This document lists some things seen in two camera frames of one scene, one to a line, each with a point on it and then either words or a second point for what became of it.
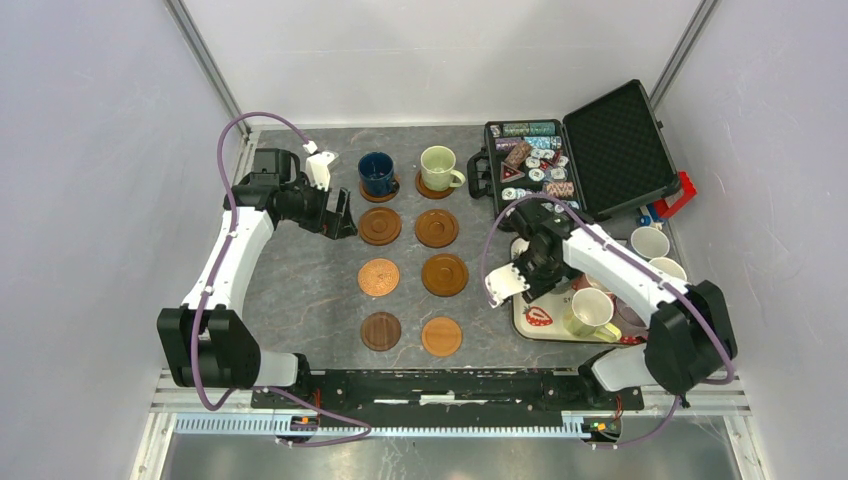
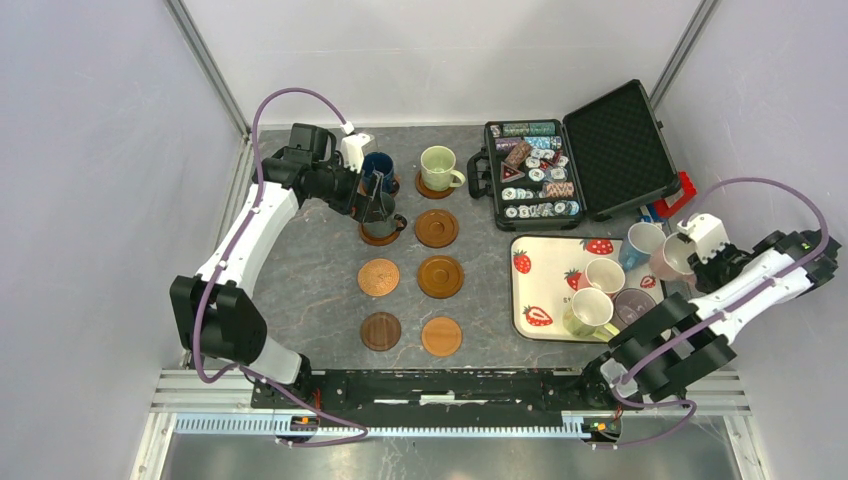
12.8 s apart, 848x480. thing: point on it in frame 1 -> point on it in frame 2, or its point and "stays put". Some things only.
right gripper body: x=541 y=275 -> x=720 y=268
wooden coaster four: x=444 y=274 stays put
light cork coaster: x=378 y=277 stays put
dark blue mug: x=376 y=171 stays put
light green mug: x=433 y=176 stays put
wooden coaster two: x=427 y=192 stays put
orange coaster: x=441 y=336 stays put
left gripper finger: x=339 y=218 -> x=373 y=209
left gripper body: x=306 y=205 -> x=345 y=181
